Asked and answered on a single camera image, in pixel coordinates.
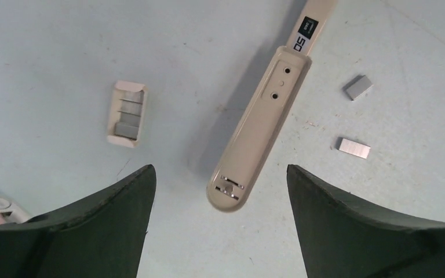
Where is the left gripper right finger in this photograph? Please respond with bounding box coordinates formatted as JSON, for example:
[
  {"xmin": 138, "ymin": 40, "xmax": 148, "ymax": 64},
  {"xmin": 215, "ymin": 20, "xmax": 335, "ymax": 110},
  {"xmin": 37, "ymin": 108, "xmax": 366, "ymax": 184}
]
[{"xmin": 287, "ymin": 164, "xmax": 445, "ymax": 277}]

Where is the open staple box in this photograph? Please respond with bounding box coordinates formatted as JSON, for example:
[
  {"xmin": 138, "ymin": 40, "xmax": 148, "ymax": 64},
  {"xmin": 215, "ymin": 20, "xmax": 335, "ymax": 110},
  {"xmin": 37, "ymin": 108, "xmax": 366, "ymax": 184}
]
[{"xmin": 107, "ymin": 81, "xmax": 148, "ymax": 148}]

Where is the grey staple strip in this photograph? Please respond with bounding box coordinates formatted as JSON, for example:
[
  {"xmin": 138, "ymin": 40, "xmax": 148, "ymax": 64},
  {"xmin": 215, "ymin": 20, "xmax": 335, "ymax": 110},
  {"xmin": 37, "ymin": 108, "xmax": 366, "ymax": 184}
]
[
  {"xmin": 342, "ymin": 75, "xmax": 374, "ymax": 101},
  {"xmin": 338, "ymin": 138, "xmax": 371, "ymax": 159}
]

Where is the beige black long stapler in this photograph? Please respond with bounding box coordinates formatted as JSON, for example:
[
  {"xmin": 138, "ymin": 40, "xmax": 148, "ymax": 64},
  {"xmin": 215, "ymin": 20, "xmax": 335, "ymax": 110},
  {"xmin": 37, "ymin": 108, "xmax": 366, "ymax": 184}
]
[{"xmin": 206, "ymin": 0, "xmax": 337, "ymax": 212}]

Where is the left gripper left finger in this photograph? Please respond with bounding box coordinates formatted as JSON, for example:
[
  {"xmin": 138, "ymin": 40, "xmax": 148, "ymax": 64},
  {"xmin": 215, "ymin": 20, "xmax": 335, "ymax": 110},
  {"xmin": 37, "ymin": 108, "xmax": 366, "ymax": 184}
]
[{"xmin": 0, "ymin": 164, "xmax": 156, "ymax": 277}]

